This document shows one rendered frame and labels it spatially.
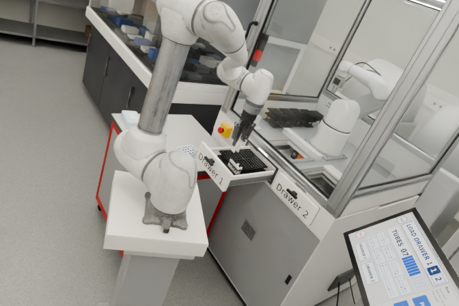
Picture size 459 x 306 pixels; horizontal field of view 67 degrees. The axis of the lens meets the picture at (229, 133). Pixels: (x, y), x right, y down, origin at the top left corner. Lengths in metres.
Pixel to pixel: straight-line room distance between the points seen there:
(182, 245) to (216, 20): 0.83
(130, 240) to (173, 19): 0.79
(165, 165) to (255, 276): 1.11
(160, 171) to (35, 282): 1.16
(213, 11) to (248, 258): 1.53
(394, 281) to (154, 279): 0.94
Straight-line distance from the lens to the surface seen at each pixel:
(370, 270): 1.47
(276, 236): 2.00
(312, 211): 1.78
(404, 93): 1.53
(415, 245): 1.49
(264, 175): 1.90
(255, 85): 1.63
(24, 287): 2.26
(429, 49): 1.52
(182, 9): 1.21
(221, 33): 1.13
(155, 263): 1.57
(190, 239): 1.42
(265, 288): 2.17
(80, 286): 2.26
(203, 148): 1.84
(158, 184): 1.35
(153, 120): 1.36
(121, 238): 1.37
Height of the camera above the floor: 1.81
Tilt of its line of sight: 25 degrees down
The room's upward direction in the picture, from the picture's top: 21 degrees clockwise
